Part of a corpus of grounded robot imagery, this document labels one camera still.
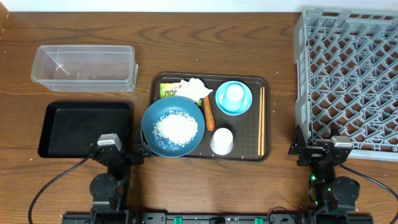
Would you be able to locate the green snack wrapper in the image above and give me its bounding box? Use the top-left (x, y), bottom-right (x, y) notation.
top-left (159, 83), bottom-right (181, 98)

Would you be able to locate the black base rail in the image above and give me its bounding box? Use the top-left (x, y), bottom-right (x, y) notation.
top-left (61, 212), bottom-right (374, 224)

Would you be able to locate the white pink cup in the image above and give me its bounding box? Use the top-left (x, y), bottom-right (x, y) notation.
top-left (210, 128), bottom-right (234, 156)

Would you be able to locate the orange carrot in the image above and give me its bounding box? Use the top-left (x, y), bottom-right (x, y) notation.
top-left (203, 96), bottom-right (215, 131)

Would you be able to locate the clear plastic bin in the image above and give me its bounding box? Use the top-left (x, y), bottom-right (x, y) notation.
top-left (31, 45), bottom-right (138, 92)

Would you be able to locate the black waste tray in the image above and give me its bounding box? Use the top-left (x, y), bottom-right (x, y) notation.
top-left (38, 102), bottom-right (131, 158)

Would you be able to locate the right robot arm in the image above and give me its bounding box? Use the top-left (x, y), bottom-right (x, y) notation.
top-left (288, 126), bottom-right (360, 223)

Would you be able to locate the white rice pile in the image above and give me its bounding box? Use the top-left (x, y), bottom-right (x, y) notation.
top-left (152, 111), bottom-right (198, 151)

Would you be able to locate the light blue cup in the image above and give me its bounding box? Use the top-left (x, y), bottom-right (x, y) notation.
top-left (223, 84), bottom-right (244, 111)

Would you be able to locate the left black cable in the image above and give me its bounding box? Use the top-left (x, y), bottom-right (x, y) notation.
top-left (27, 154), bottom-right (94, 224)

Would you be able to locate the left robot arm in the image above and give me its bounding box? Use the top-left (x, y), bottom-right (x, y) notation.
top-left (87, 129), bottom-right (152, 224)

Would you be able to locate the left wooden chopstick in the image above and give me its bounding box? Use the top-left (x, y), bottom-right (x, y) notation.
top-left (257, 87), bottom-right (263, 156)

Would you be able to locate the grey dishwasher rack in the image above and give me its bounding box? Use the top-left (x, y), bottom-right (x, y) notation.
top-left (294, 8), bottom-right (397, 162)

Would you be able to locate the light blue bowl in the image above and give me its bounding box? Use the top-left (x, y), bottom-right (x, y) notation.
top-left (215, 81), bottom-right (252, 116)

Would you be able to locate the dark brown serving tray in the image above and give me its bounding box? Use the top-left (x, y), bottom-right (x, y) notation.
top-left (150, 72), bottom-right (272, 162)

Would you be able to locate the crumpled white tissue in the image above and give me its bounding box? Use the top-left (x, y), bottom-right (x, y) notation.
top-left (175, 78), bottom-right (213, 103)

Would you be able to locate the dark blue plate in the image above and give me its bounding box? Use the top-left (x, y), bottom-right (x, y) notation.
top-left (141, 96), bottom-right (205, 157)

